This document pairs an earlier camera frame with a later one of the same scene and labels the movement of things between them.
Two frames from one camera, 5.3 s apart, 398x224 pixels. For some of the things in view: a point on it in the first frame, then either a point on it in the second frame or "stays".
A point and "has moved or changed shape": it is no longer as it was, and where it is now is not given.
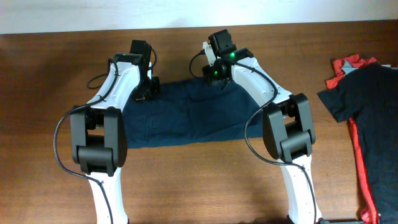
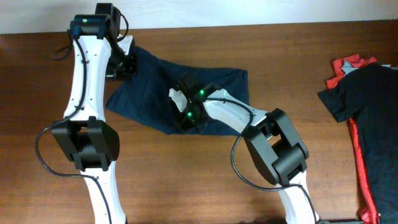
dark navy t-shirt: [368, 94] stays
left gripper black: [156, 90] → [127, 73]
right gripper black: [211, 78] → [181, 122]
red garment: [369, 214] stays
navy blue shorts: [189, 109] has moved or changed shape
